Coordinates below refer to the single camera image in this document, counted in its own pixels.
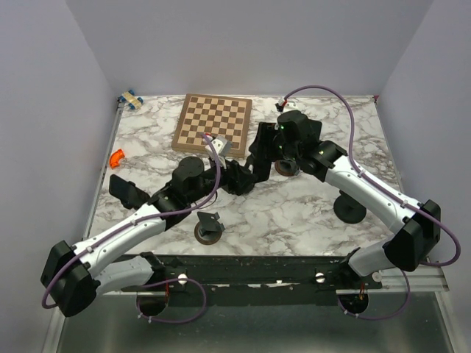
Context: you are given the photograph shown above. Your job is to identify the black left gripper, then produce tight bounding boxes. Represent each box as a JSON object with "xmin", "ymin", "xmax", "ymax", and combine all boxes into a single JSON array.
[{"xmin": 188, "ymin": 155, "xmax": 258, "ymax": 205}]

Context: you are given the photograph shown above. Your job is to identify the black phone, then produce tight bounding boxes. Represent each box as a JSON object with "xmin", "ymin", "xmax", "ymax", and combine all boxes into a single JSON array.
[
  {"xmin": 245, "ymin": 123, "xmax": 276, "ymax": 183},
  {"xmin": 109, "ymin": 174, "xmax": 150, "ymax": 210}
]

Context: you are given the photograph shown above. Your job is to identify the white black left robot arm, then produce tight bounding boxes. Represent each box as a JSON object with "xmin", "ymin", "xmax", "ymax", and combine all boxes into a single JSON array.
[{"xmin": 40, "ymin": 157, "xmax": 260, "ymax": 317}]

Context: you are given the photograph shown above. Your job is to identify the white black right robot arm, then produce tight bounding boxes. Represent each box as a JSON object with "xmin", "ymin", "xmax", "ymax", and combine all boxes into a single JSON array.
[{"xmin": 247, "ymin": 110, "xmax": 441, "ymax": 288}]

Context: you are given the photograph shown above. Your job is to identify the brown-base far phone stand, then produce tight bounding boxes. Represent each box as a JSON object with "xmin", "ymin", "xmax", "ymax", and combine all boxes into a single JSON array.
[{"xmin": 275, "ymin": 160, "xmax": 300, "ymax": 177}]

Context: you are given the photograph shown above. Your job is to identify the brown-base phone stand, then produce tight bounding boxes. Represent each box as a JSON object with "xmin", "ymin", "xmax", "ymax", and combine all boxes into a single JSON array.
[
  {"xmin": 194, "ymin": 211, "xmax": 225, "ymax": 246},
  {"xmin": 275, "ymin": 160, "xmax": 300, "ymax": 177}
]

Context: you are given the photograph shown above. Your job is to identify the brown-base near phone stand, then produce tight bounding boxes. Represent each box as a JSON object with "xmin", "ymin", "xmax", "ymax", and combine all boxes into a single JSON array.
[{"xmin": 194, "ymin": 211, "xmax": 225, "ymax": 246}]

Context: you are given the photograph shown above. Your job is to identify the black right round-base stand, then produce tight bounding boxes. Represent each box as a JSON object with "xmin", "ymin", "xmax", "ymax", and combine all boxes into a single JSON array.
[{"xmin": 333, "ymin": 190, "xmax": 366, "ymax": 224}]

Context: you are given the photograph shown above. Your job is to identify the wooden chessboard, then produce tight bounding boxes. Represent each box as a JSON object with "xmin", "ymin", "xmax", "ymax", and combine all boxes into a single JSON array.
[{"xmin": 171, "ymin": 93, "xmax": 252, "ymax": 158}]

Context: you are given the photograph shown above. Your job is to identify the orange plastic piece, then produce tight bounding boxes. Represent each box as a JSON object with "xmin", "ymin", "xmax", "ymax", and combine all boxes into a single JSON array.
[{"xmin": 109, "ymin": 149, "xmax": 125, "ymax": 169}]

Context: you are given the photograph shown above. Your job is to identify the blue wheeled wooden toy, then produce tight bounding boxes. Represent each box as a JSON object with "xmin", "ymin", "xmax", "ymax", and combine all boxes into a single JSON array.
[{"xmin": 118, "ymin": 90, "xmax": 144, "ymax": 110}]

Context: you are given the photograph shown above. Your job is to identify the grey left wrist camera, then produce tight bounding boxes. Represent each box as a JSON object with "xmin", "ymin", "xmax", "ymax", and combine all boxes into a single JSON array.
[{"xmin": 205, "ymin": 135, "xmax": 232, "ymax": 158}]

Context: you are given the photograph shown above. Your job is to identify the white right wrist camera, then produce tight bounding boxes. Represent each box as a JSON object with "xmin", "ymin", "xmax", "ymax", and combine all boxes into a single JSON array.
[{"xmin": 275, "ymin": 98, "xmax": 297, "ymax": 113}]

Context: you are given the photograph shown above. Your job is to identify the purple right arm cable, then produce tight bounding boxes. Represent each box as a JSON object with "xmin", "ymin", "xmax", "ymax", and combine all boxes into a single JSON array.
[{"xmin": 283, "ymin": 85, "xmax": 461, "ymax": 321}]

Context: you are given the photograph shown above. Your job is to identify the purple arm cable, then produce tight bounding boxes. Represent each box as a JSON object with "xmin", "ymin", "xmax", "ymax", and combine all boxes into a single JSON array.
[
  {"xmin": 40, "ymin": 134, "xmax": 224, "ymax": 324},
  {"xmin": 283, "ymin": 85, "xmax": 461, "ymax": 321}
]

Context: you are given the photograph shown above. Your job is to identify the aluminium frame rail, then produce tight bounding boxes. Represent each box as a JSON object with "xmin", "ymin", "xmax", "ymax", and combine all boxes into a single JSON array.
[{"xmin": 380, "ymin": 265, "xmax": 449, "ymax": 293}]

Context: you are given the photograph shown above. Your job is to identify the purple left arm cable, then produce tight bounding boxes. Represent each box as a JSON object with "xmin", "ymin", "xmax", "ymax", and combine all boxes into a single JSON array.
[{"xmin": 40, "ymin": 134, "xmax": 224, "ymax": 324}]

